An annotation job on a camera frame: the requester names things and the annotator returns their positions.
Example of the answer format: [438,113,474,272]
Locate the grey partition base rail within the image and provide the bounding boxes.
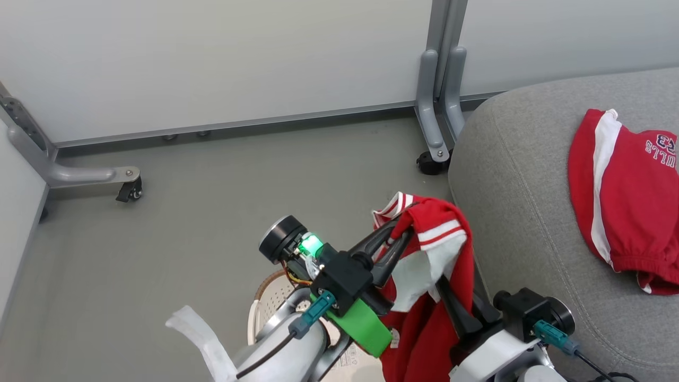
[53,91,499,150]

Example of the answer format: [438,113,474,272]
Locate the black caster wheel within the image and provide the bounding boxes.
[416,150,451,176]
[116,178,143,203]

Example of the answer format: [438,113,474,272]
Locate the grey partition post with foot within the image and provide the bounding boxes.
[0,82,141,189]

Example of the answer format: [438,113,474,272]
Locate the red white printed shorts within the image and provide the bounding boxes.
[568,108,679,296]

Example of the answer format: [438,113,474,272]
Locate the left gripper body black green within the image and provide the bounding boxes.
[311,250,394,358]

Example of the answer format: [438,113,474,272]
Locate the black cable teal connector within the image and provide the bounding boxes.
[533,319,640,382]
[236,290,338,380]

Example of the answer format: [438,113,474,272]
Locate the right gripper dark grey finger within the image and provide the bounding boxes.
[471,260,502,325]
[435,273,482,340]

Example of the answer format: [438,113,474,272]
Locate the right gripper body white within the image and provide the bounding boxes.
[450,318,539,382]

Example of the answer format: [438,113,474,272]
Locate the white fabric strap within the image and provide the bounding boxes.
[166,305,238,382]

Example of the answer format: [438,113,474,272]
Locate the beige perforated laundry basket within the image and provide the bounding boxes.
[248,270,385,382]

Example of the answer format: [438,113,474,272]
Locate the red white striped jacket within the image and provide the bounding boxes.
[371,192,476,382]

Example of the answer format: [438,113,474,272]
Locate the grey partition post with feet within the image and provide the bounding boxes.
[415,0,468,163]

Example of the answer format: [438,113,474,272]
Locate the grey fabric sofa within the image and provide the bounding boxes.
[448,66,679,382]

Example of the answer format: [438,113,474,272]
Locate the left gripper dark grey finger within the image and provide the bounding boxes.
[370,227,415,288]
[347,219,405,261]

